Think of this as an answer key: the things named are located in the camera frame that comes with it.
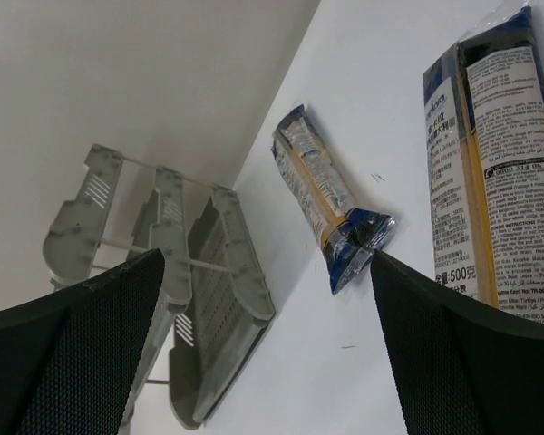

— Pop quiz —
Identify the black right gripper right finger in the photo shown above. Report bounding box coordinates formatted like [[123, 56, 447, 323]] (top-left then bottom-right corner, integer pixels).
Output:
[[371, 252, 544, 434]]

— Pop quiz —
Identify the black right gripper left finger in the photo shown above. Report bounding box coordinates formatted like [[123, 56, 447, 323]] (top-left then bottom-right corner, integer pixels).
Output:
[[0, 249, 165, 434]]

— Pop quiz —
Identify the spaghetti bag white label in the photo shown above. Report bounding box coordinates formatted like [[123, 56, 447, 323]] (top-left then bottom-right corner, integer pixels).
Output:
[[423, 1, 544, 324]]

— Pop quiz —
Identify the grey three-tier tray shelf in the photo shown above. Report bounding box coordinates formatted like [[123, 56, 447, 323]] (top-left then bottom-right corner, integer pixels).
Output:
[[43, 144, 276, 430]]

